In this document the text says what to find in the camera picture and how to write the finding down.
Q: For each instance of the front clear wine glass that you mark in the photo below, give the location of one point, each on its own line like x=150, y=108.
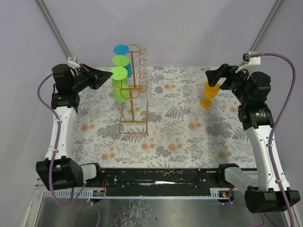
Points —
x=146, y=95

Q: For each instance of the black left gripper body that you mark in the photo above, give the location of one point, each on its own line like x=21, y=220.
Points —
x=92, y=79

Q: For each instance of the gold wire wine glass rack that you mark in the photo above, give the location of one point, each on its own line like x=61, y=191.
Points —
x=132, y=94

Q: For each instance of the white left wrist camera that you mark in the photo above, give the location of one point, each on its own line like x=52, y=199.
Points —
x=73, y=62

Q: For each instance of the floral patterned table mat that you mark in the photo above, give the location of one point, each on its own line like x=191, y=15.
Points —
x=173, y=132

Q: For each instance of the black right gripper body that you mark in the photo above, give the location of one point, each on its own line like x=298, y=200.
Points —
x=226, y=79

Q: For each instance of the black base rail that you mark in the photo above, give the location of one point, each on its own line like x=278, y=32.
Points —
x=158, y=182

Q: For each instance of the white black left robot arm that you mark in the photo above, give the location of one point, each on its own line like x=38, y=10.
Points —
x=58, y=171

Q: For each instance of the orange plastic wine glass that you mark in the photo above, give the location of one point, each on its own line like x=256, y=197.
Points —
x=209, y=94

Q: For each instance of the blue plastic wine glass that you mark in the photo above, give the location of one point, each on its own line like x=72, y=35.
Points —
x=122, y=49

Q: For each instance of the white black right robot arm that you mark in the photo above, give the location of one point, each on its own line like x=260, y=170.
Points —
x=270, y=192

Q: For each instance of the rear clear wine glass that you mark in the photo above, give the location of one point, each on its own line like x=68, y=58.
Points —
x=142, y=62

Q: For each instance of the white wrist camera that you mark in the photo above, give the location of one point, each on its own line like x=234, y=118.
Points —
x=249, y=62
x=73, y=62

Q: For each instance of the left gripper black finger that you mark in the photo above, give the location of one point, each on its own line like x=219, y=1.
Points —
x=102, y=78
x=94, y=70

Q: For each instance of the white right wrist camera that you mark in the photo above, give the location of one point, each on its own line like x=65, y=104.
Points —
x=249, y=62

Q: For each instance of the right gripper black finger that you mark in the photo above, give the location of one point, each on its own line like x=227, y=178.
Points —
x=213, y=76
x=227, y=68

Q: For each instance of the green plastic wine glass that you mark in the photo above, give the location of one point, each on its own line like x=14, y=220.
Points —
x=120, y=84
x=120, y=60

